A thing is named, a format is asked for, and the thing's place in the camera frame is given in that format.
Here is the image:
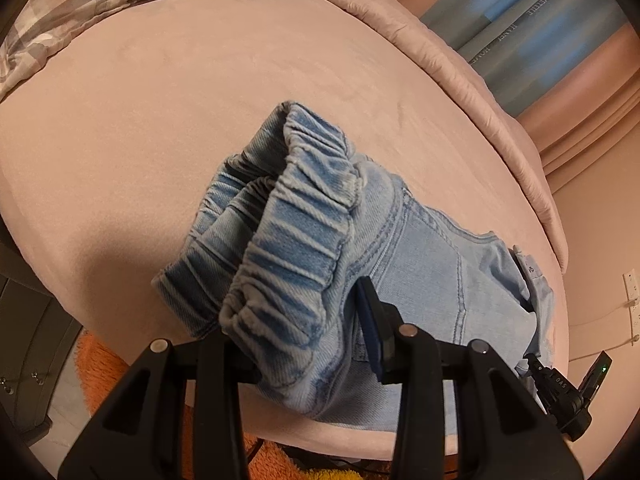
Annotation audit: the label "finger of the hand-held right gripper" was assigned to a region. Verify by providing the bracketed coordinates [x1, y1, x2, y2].
[522, 354, 549, 387]

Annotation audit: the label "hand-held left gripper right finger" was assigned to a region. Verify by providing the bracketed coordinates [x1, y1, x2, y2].
[356, 277, 571, 480]

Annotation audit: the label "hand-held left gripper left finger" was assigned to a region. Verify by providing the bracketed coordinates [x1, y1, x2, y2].
[57, 332, 261, 480]

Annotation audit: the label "light blue denim pants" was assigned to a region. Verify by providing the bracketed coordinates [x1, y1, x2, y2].
[152, 101, 556, 433]

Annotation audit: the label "orange fluffy rug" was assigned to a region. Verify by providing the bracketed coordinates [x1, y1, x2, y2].
[75, 330, 401, 480]

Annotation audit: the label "grey cabinet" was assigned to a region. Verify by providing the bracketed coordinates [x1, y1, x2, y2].
[0, 220, 83, 446]

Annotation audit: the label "pink bed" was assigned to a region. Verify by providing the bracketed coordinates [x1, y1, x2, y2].
[0, 0, 568, 456]

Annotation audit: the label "pink quilted comforter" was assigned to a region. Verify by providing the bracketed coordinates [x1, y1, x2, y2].
[295, 0, 568, 276]

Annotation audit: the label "blue grey curtain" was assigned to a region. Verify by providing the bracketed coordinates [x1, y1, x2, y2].
[420, 0, 640, 116]

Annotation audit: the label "white wall socket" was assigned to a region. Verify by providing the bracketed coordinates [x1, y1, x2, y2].
[622, 269, 640, 341]

